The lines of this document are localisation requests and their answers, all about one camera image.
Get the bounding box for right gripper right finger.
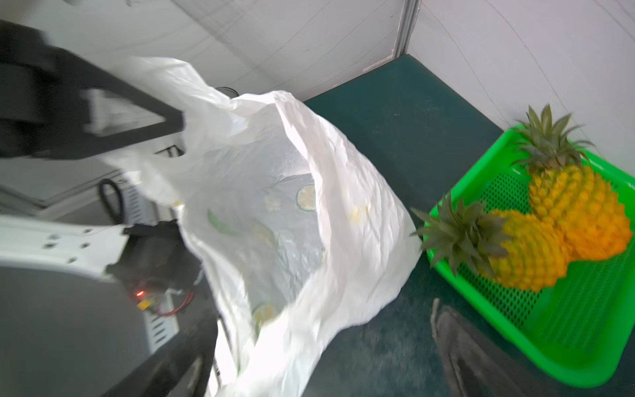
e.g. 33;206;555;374
430;298;556;397

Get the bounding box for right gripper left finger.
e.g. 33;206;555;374
1;21;185;160

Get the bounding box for green plastic basket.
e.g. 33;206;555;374
435;129;634;388

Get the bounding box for yellow pineapple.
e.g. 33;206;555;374
411;194;573;292

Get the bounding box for orange pineapple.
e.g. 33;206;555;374
514;104;633;261

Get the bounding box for white plastic bag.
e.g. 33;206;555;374
104;58;421;396

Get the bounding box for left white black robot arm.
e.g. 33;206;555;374
1;215;202;307

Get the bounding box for dark green table mat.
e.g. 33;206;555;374
302;53;635;397

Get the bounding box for left black corrugated cable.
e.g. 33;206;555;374
98;177;126;225

